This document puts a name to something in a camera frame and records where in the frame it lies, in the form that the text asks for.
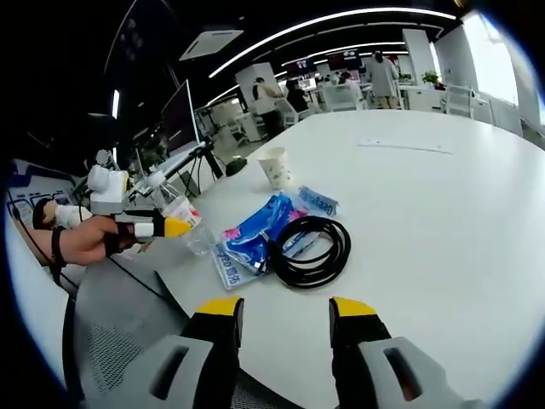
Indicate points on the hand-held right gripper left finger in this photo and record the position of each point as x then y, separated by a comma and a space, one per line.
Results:
213, 341

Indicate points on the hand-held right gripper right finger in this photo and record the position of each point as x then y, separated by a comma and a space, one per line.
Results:
357, 341

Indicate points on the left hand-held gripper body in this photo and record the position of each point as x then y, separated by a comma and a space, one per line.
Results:
106, 191

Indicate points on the clear water bottle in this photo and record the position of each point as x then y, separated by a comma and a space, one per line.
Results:
179, 209

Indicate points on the blue mouse pad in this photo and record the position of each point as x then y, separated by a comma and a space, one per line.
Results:
230, 279

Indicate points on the blue tissue pack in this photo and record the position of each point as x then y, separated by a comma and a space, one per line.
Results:
247, 243

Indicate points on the white paper cup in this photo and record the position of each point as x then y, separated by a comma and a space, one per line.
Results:
274, 168

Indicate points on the person's left hand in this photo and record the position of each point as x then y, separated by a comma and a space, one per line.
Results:
87, 243

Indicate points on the black tripod stand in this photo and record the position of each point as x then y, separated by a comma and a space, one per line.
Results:
213, 164

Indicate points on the small black object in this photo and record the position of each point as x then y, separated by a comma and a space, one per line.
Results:
235, 167

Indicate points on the grey office chair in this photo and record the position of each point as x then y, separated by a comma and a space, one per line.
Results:
115, 315

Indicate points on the computer monitor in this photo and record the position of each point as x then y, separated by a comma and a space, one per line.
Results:
179, 115

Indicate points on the white table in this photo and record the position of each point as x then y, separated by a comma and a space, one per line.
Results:
426, 234

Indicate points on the ceiling air conditioner vent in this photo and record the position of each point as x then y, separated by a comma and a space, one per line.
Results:
210, 44

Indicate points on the white chair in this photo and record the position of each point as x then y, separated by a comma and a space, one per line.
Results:
457, 102

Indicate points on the green potted plant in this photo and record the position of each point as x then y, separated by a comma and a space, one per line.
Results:
431, 78

